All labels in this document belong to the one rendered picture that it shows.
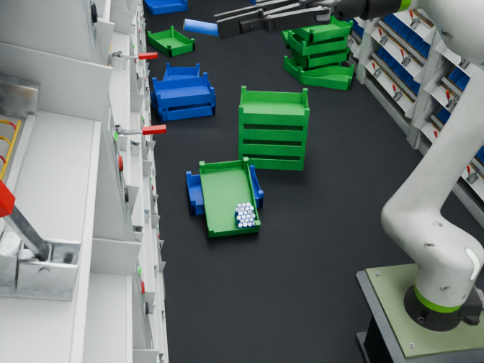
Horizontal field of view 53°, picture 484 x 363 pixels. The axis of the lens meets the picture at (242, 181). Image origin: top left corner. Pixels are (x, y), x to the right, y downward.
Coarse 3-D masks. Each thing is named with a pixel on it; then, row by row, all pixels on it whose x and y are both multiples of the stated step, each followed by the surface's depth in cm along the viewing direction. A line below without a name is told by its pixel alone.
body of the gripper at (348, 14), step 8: (320, 0) 77; (328, 0) 77; (336, 0) 76; (344, 0) 76; (352, 0) 77; (360, 0) 77; (336, 8) 77; (344, 8) 77; (352, 8) 77; (360, 8) 78; (336, 16) 81; (344, 16) 79; (352, 16) 79
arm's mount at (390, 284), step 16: (368, 272) 138; (384, 272) 138; (400, 272) 138; (416, 272) 139; (384, 288) 134; (400, 288) 134; (384, 304) 130; (400, 304) 130; (400, 320) 126; (480, 320) 126; (400, 336) 122; (416, 336) 122; (432, 336) 122; (448, 336) 122; (464, 336) 122; (480, 336) 122; (416, 352) 118; (432, 352) 118; (448, 352) 119
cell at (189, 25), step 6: (186, 24) 77; (192, 24) 77; (198, 24) 78; (204, 24) 78; (210, 24) 78; (216, 24) 79; (186, 30) 78; (192, 30) 78; (198, 30) 78; (204, 30) 78; (210, 30) 78; (216, 30) 78
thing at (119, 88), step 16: (112, 16) 104; (128, 16) 105; (128, 32) 107; (112, 48) 99; (128, 48) 101; (128, 64) 95; (112, 80) 88; (128, 80) 90; (112, 96) 83; (128, 96) 85; (112, 112) 79; (128, 112) 81; (128, 128) 77; (128, 144) 73; (128, 160) 70; (128, 176) 67; (128, 192) 58
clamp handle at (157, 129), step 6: (120, 126) 71; (150, 126) 72; (156, 126) 72; (162, 126) 72; (120, 132) 71; (126, 132) 71; (132, 132) 71; (138, 132) 71; (144, 132) 71; (150, 132) 71; (156, 132) 72; (162, 132) 72
